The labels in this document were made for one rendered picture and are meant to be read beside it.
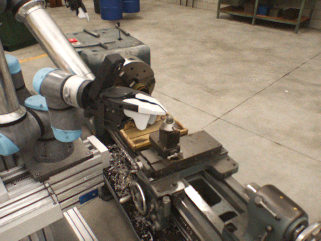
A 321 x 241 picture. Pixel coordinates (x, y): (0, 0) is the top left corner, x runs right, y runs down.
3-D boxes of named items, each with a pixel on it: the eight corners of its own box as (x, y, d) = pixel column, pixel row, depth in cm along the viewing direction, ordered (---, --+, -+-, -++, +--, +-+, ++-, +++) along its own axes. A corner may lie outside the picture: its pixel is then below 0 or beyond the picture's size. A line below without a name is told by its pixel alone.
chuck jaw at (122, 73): (126, 83, 188) (113, 72, 180) (131, 78, 188) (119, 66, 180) (133, 90, 180) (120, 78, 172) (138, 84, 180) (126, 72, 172)
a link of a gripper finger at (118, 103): (146, 109, 63) (114, 99, 67) (147, 101, 63) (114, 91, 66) (134, 116, 60) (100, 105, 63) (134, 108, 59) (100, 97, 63)
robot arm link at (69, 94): (85, 72, 74) (59, 79, 68) (99, 76, 72) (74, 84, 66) (86, 100, 77) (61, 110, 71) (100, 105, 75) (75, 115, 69)
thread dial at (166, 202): (160, 212, 139) (160, 196, 133) (166, 209, 140) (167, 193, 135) (164, 217, 136) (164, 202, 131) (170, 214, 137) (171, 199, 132)
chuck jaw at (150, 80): (135, 78, 190) (151, 72, 194) (136, 85, 193) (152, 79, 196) (142, 85, 181) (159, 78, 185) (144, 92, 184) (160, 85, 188)
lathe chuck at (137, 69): (104, 105, 195) (105, 58, 180) (147, 99, 209) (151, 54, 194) (109, 111, 188) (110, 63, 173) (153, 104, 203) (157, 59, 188)
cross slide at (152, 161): (134, 159, 150) (134, 152, 147) (203, 136, 167) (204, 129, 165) (149, 179, 137) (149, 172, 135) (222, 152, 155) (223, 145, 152)
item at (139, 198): (127, 202, 164) (125, 169, 152) (144, 195, 168) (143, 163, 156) (150, 239, 144) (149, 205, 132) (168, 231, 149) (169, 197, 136)
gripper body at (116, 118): (138, 122, 71) (99, 109, 76) (140, 88, 67) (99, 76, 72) (118, 134, 65) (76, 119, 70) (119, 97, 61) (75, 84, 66)
